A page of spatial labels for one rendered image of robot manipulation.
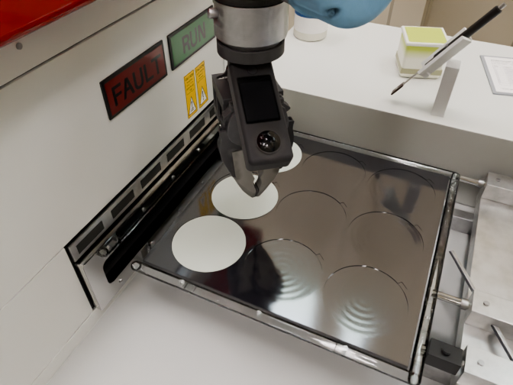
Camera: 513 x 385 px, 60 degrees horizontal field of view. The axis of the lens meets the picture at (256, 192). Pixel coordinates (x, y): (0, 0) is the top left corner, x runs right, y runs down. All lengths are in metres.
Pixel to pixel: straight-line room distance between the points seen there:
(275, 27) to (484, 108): 0.47
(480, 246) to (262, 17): 0.44
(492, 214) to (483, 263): 0.10
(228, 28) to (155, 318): 0.39
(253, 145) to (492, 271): 0.39
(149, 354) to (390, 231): 0.36
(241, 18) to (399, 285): 0.37
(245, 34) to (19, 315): 0.37
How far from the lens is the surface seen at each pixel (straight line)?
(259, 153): 0.43
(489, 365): 0.56
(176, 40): 0.62
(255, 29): 0.44
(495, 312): 0.60
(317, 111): 0.80
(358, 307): 0.56
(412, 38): 0.86
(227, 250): 0.60
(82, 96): 0.50
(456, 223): 0.78
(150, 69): 0.58
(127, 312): 0.66
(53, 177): 0.50
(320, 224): 0.64
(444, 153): 0.79
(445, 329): 0.67
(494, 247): 0.71
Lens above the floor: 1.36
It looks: 43 degrees down
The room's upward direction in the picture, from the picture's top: straight up
